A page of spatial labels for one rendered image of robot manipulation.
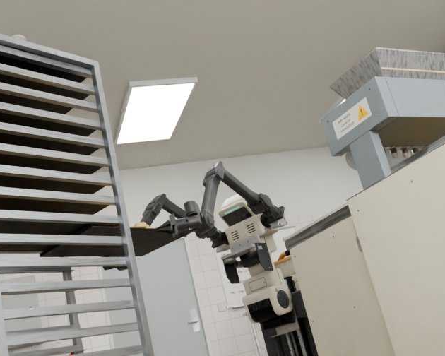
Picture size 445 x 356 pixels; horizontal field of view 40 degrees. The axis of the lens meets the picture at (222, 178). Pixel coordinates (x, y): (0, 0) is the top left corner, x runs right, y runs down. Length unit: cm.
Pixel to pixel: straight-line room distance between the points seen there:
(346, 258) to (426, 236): 65
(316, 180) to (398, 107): 600
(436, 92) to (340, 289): 92
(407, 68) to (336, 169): 598
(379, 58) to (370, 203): 54
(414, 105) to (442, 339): 81
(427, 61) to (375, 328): 108
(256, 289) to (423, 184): 166
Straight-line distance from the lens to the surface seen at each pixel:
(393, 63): 241
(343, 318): 273
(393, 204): 216
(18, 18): 462
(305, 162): 822
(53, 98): 269
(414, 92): 233
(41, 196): 243
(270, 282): 343
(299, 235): 291
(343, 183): 834
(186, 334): 711
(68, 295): 289
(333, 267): 273
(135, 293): 252
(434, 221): 205
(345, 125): 232
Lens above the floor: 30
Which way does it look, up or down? 18 degrees up
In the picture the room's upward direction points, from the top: 14 degrees counter-clockwise
